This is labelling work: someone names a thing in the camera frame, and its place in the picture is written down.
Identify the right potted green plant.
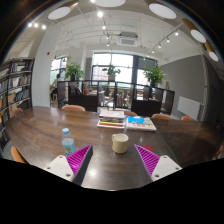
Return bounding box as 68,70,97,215
143,66,164,87

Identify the orange chair behind books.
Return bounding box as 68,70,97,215
124,111,137,116

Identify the potted green plant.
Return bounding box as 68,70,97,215
103,64,121,81
143,66,164,87
65,62,84,81

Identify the middle potted green plant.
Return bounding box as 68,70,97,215
103,64,121,81

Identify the blue covered book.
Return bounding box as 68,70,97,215
126,116,157,131

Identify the orange chair far left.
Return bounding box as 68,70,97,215
62,105,86,112

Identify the orange chair far right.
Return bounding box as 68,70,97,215
152,114,173,120

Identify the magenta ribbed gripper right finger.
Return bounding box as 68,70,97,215
134,143,183,183

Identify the red round coaster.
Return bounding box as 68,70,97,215
142,145,153,152

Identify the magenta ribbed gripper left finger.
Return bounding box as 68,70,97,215
44,144,94,186

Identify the clear plastic water bottle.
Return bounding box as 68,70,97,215
61,128,76,155

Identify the orange chair rightmost back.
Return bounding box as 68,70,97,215
181,116,194,121

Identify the cream ceramic cup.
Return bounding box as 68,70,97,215
112,133,129,154

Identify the dark wooden bookshelf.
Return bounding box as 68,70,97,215
0,58,34,149

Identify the stack of books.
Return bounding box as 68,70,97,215
97,111,125,129

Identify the black shelf divider unit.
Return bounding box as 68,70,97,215
57,80,175,116

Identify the orange chair right edge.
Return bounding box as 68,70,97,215
212,145,223,161

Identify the white wall radiator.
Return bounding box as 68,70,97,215
177,96,201,120

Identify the orange chair near left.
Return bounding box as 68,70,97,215
11,146,25,163

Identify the ceiling air conditioner unit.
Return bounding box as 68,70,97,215
118,32,138,47

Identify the left potted green plant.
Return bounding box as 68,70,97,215
65,62,84,81

